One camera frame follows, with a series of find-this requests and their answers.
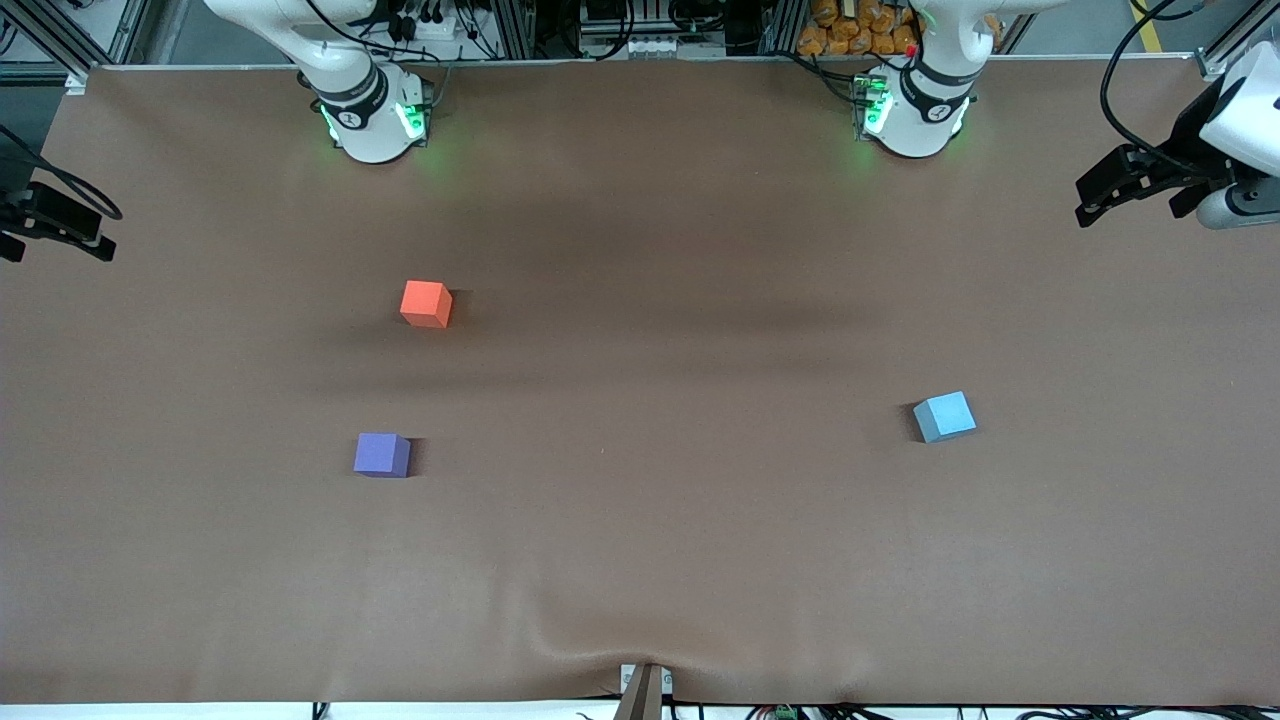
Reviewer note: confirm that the white connector block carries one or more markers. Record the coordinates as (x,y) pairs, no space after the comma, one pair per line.
(655,47)

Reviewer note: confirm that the small green connector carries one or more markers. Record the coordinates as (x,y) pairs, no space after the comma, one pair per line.
(785,713)

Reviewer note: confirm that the green-lit control box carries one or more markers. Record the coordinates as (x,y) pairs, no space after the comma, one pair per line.
(868,105)

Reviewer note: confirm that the brown clamp mount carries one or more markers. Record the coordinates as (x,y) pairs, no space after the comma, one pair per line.
(643,692)

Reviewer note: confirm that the bag of oranges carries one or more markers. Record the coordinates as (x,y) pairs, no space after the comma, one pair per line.
(850,30)

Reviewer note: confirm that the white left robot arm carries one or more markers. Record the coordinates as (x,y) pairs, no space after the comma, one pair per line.
(925,100)

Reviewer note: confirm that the blue block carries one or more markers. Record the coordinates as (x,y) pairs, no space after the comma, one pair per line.
(945,417)

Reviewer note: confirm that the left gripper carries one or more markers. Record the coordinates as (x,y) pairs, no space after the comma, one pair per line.
(1188,136)

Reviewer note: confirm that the aluminium frame profile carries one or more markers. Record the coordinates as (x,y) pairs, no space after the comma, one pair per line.
(50,38)
(1240,30)

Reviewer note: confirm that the white power strip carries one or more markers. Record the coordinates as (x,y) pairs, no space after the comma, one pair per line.
(435,25)

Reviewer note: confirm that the brown table cover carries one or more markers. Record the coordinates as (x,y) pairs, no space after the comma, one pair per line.
(640,540)

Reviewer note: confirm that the purple block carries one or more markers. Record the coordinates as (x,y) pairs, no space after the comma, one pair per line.
(381,455)

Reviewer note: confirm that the orange block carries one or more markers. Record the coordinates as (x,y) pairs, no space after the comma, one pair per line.
(425,303)

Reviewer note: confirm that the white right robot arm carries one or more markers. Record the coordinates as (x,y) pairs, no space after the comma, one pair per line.
(370,120)

